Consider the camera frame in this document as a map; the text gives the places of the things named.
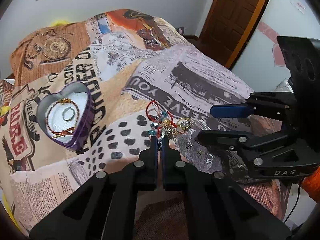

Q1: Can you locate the purple heart-shaped tin box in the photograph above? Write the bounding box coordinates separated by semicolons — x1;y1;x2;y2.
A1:
37;82;94;152

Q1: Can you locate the yellow pillow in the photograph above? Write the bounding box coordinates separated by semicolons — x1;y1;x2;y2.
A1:
50;20;70;27

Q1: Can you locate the white wardrobe sliding door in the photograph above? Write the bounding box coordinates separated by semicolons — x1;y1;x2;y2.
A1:
232;0;319;92

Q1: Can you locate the newspaper print bed quilt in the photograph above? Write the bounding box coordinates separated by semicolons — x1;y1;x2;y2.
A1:
1;9;288;239

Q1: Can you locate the red gold braided bracelet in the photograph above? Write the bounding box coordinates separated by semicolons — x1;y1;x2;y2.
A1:
45;98;89;138

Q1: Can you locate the red cord blue bead bracelet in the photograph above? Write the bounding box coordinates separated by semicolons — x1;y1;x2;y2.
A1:
145;100;176;140

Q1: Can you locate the brown wooden door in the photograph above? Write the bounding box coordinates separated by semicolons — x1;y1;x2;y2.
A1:
200;0;268;69

